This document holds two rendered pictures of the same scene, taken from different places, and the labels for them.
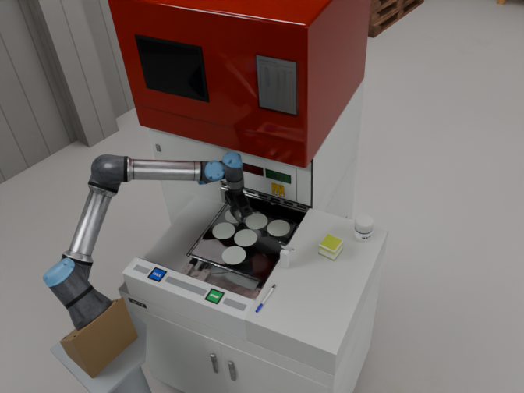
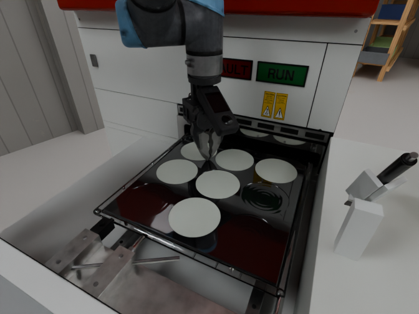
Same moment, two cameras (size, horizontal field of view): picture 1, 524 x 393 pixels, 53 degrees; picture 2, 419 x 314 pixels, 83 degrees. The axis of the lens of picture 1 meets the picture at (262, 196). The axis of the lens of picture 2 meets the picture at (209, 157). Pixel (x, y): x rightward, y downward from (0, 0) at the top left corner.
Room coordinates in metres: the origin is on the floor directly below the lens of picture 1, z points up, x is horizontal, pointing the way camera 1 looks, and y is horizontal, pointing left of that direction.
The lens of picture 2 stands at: (1.14, 0.12, 1.25)
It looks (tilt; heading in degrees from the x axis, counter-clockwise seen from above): 34 degrees down; 357
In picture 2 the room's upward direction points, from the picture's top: straight up
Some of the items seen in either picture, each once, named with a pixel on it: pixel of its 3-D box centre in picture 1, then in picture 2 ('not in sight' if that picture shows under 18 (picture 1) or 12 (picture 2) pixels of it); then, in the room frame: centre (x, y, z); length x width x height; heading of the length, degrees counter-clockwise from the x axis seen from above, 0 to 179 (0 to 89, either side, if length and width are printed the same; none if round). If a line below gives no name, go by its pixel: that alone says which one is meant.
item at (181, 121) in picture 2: (263, 206); (242, 142); (1.75, 0.00, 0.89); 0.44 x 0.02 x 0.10; 61
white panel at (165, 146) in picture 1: (228, 174); (190, 90); (1.85, 0.15, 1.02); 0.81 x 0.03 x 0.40; 61
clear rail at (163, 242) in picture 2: (225, 267); (173, 246); (1.40, 0.17, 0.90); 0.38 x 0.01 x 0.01; 61
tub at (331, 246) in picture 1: (331, 247); not in sight; (1.38, -0.26, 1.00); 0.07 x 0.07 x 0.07; 52
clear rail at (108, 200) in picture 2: (209, 226); (152, 164); (1.64, 0.24, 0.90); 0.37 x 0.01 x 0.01; 151
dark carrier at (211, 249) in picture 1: (246, 238); (217, 184); (1.56, 0.08, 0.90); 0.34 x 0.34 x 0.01; 61
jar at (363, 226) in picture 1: (363, 228); not in sight; (1.46, -0.40, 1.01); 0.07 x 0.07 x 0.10
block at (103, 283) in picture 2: (202, 278); (111, 274); (1.35, 0.26, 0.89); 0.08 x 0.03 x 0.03; 151
